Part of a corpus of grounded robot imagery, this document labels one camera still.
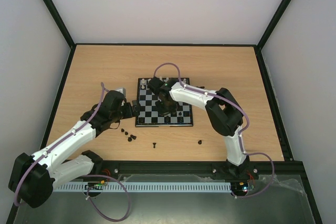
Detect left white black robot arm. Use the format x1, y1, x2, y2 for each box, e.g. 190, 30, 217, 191
8, 89, 139, 208

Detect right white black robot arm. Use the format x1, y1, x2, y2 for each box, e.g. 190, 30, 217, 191
148, 77, 249, 178

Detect left circuit board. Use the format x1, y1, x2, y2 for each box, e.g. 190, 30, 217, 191
83, 180, 109, 191

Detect circuit board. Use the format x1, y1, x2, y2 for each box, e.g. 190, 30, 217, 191
83, 180, 109, 191
230, 180, 256, 193

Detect right circuit board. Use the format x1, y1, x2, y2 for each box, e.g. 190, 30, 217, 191
230, 180, 256, 193

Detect black and silver chessboard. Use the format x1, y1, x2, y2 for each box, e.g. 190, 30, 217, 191
135, 78, 194, 127

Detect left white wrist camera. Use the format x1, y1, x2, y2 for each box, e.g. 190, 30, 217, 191
116, 87, 126, 96

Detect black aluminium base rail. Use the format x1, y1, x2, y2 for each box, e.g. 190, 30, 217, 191
91, 161, 306, 180

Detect light blue slotted cable duct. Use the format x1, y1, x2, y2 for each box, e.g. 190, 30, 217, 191
55, 182, 232, 193

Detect left black frame post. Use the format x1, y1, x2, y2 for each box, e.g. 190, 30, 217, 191
43, 0, 75, 49

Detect black frame post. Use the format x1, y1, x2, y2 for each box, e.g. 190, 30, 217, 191
43, 0, 75, 49
257, 0, 292, 50

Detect right black frame post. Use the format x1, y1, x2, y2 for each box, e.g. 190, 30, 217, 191
257, 0, 292, 50

